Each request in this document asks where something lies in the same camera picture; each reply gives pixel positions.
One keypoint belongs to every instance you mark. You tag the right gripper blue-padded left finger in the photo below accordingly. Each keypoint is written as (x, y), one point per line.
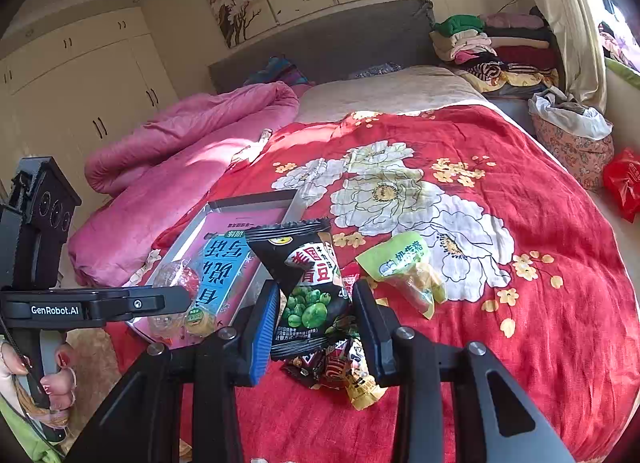
(139, 420)

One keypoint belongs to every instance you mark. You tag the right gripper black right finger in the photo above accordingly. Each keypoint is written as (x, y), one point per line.
(494, 419)

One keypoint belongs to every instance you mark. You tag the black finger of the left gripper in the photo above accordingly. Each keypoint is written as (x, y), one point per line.
(126, 303)

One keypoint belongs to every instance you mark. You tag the clear nut bar packet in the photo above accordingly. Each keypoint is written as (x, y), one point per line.
(179, 283)

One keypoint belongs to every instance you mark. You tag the clear round cake packet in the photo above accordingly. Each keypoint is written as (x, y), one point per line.
(199, 322)

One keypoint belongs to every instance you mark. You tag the snickers bar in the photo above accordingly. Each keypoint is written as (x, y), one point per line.
(325, 368)

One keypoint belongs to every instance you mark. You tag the light green milk candy bag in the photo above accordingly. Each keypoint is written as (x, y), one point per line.
(405, 262)

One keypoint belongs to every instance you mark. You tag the black green pea packet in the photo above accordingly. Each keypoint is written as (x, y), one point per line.
(300, 258)

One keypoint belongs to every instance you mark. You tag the yellow cone snack packet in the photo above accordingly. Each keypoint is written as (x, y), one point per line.
(361, 387)

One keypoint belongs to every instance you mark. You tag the red cartoon snack packet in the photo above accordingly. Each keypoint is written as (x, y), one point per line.
(350, 275)

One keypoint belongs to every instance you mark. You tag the grey tray with pink book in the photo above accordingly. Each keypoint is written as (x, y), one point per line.
(213, 242)

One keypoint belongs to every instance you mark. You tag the pink duvet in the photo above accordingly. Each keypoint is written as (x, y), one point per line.
(156, 174)

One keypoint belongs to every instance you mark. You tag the red floral bedspread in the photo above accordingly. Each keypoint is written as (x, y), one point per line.
(529, 264)

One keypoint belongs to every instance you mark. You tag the cream wardrobe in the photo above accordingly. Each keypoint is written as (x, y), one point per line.
(80, 87)

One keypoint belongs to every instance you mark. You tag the red plastic bag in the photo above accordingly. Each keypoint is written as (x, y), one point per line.
(621, 178)

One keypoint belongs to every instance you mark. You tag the striped pillow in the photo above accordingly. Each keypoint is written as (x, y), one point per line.
(278, 69)

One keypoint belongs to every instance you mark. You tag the white plastic bag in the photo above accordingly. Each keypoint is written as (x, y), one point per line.
(555, 107)

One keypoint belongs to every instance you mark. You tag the beige bed sheet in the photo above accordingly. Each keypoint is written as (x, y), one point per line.
(409, 91)

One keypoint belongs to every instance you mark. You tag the cream curtain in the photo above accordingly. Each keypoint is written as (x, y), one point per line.
(576, 34)

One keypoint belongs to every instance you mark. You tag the stack of folded clothes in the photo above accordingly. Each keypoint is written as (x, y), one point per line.
(500, 54)

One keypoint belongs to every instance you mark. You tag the grey headboard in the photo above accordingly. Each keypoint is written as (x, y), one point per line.
(333, 46)

